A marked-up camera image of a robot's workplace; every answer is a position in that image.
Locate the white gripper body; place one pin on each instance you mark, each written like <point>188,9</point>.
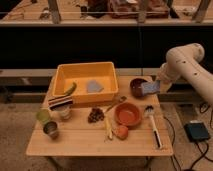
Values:
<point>165,76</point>

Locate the blue sponge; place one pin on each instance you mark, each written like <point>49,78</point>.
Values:
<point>150,87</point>

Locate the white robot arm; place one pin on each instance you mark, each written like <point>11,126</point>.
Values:
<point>183,61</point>

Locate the dark purple bowl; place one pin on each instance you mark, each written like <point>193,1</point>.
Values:
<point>135,87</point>

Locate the orange bowl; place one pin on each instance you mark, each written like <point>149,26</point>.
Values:
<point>127,114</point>

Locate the white dish brush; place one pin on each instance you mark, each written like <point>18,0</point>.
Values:
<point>149,112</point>

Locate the wooden spoon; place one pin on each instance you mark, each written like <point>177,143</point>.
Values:
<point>116,102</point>

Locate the wooden table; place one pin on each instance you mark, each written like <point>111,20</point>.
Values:
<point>78,138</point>

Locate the black box on floor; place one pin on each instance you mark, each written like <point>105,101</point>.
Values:
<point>196,132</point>

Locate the orange toy fruit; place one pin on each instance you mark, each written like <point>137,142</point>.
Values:
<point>121,132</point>

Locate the grey blue cloth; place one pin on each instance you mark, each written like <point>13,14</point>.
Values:
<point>93,86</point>

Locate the bunch of purple grapes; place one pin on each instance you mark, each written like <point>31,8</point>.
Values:
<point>95,115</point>

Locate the yellow plastic bin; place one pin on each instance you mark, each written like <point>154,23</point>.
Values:
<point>81,74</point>

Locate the white cup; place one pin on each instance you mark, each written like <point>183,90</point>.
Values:
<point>65,113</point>

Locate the metal cup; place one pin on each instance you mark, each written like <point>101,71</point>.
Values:
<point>51,129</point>

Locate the green cup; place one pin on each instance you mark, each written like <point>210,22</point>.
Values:
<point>43,116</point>

